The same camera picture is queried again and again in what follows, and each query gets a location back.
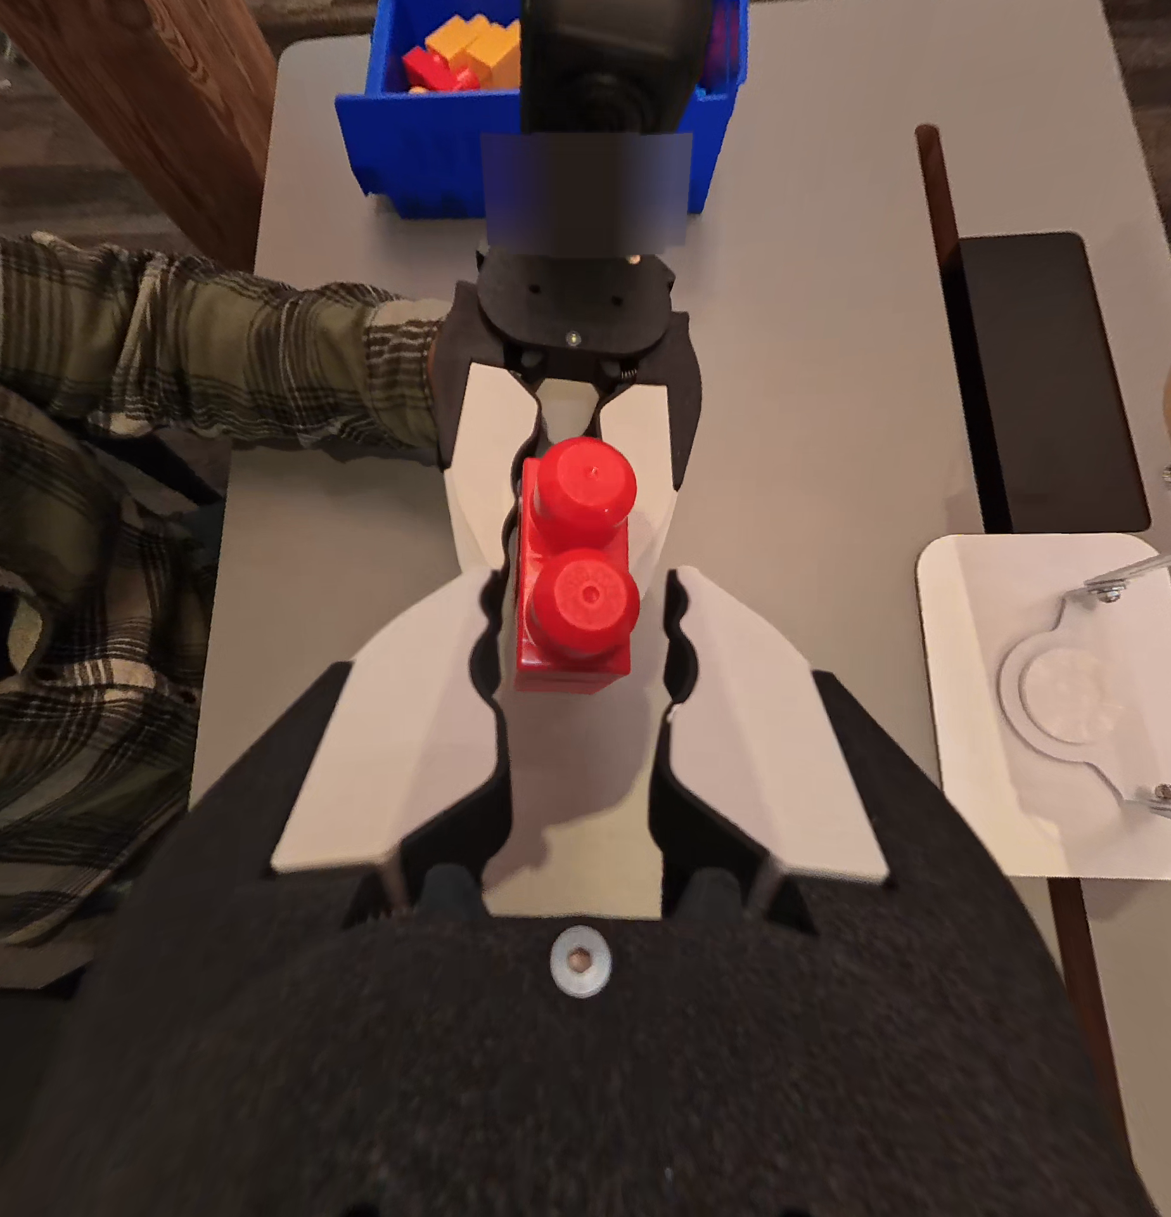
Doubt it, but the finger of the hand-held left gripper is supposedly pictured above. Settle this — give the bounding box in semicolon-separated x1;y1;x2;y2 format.
446;365;549;578
595;382;682;575

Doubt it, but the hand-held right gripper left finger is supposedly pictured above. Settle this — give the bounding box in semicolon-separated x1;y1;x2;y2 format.
270;568;517;915

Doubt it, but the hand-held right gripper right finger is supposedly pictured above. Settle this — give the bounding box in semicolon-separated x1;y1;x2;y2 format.
646;568;893;920

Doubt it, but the red two-stud block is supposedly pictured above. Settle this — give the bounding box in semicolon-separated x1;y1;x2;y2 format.
513;436;639;696

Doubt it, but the blue plastic bin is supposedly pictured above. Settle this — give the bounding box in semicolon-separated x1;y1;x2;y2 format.
335;0;750;222

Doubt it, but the white tablet stand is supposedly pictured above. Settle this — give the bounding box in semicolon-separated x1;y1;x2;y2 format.
917;533;1171;881

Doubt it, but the person's left arm plaid sleeve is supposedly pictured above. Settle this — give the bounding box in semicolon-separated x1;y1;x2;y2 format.
0;375;222;990

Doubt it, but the brown wooden furniture panel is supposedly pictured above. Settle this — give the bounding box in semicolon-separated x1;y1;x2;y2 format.
0;0;281;277

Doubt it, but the black cable tray cover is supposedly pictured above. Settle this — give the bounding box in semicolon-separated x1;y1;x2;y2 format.
941;231;1153;537

